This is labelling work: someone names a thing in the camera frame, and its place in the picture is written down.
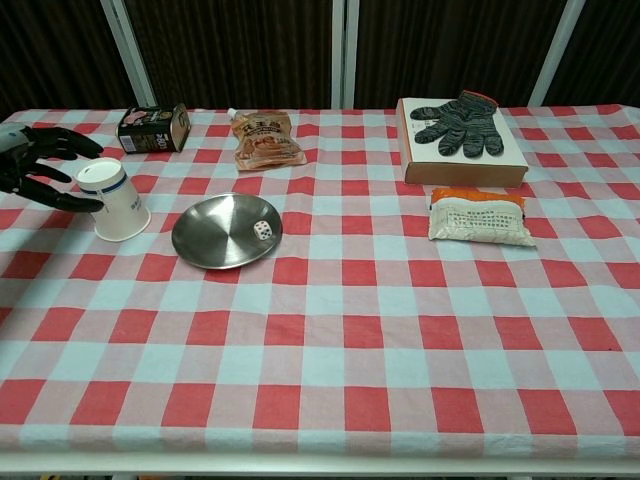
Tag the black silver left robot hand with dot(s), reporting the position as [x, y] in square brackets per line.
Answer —
[35, 150]

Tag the white paper cup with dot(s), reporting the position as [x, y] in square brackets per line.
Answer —
[117, 205]

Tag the small white die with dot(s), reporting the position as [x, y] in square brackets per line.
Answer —
[262, 230]

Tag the dark brown curtain panel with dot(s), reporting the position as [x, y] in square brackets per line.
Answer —
[235, 50]
[450, 45]
[55, 55]
[610, 50]

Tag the dark luncheon meat tin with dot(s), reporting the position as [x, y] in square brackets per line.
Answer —
[150, 130]

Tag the round stainless steel plate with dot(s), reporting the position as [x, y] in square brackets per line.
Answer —
[215, 235]

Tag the orange peanut butter pouch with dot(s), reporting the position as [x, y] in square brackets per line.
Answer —
[265, 142]

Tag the red white checkered tablecloth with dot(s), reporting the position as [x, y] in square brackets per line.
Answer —
[320, 325]

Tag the grey striped knit glove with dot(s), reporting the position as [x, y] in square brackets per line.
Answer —
[462, 125]

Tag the flat white box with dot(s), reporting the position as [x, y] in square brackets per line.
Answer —
[465, 167]

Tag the white orange sealed packet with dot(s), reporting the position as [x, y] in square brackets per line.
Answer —
[480, 222]

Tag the grey aluminium partition post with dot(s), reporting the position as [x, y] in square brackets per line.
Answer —
[127, 50]
[557, 50]
[345, 50]

